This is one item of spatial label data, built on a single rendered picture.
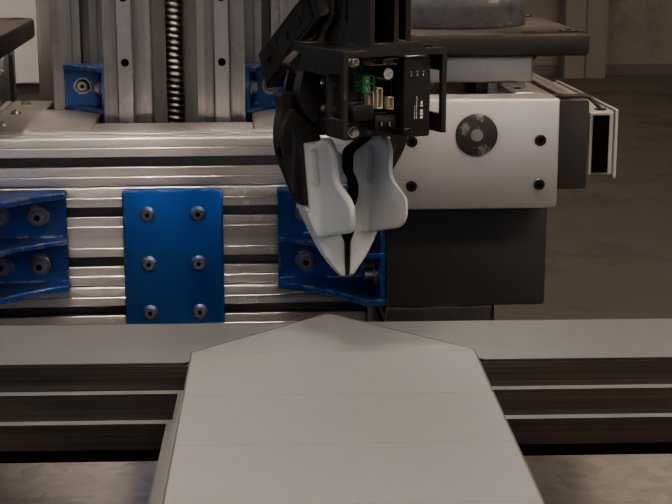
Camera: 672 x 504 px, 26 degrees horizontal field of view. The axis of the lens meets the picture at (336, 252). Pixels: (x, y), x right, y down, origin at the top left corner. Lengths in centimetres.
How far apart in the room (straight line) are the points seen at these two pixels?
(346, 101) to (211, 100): 56
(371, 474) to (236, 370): 18
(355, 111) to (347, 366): 16
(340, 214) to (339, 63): 10
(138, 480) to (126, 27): 43
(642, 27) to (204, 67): 961
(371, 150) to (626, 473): 44
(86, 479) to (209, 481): 52
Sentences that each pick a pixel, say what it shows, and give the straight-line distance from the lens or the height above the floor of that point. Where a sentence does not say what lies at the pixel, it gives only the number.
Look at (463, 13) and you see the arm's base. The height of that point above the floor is 105.
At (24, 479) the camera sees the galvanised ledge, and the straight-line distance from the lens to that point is 125.
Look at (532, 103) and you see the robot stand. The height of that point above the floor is 99.
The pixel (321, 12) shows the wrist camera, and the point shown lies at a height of 108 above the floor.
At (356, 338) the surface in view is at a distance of 95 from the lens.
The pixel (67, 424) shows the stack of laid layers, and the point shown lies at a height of 83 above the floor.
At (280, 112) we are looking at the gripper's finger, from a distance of 91.
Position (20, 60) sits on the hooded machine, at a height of 22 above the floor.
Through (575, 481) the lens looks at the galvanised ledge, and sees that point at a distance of 123.
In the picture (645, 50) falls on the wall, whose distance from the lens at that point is 1096.
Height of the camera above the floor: 114
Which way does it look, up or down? 13 degrees down
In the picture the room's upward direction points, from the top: straight up
